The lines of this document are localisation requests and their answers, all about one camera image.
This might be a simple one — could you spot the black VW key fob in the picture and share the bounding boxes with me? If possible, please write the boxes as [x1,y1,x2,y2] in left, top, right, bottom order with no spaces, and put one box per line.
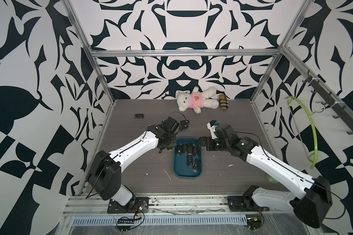
[176,145,183,155]

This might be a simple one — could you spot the black chrome smart key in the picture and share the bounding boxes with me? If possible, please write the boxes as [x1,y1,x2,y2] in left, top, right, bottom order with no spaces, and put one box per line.
[192,159,199,173]

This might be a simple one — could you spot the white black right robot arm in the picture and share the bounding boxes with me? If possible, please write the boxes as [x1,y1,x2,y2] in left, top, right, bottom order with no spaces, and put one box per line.
[196,120,333,229]

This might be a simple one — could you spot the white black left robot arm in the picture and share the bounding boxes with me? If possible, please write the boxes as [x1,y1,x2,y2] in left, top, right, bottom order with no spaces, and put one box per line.
[86,117,181,212]

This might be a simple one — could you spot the teal plastic storage tray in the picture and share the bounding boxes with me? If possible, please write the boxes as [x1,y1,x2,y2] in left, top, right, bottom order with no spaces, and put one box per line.
[173,138,202,179]

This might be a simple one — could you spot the brown plaid cylinder toy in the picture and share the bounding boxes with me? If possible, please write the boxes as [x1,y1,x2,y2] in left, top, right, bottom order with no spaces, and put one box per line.
[219,94,229,110]

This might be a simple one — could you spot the white teddy bear pink shirt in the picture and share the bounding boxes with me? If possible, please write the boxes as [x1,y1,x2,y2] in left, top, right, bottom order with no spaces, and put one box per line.
[176,86,219,114]

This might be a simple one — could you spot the green tape roll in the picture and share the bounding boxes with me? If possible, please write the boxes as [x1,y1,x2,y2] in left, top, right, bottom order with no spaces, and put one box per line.
[266,174,279,184]

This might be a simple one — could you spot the white cable duct strip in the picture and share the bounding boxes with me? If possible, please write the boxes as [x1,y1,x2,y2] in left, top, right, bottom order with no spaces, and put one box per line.
[72,214,247,226]

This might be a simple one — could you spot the green hose loop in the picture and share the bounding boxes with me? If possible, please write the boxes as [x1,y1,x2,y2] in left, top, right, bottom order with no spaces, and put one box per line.
[285,95,319,170]

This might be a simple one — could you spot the black wall hook rail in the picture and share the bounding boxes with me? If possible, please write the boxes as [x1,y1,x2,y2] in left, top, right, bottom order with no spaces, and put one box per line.
[303,70,353,135]

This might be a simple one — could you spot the aluminium frame post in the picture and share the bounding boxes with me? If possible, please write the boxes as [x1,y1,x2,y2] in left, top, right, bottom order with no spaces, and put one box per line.
[61,0,115,104]

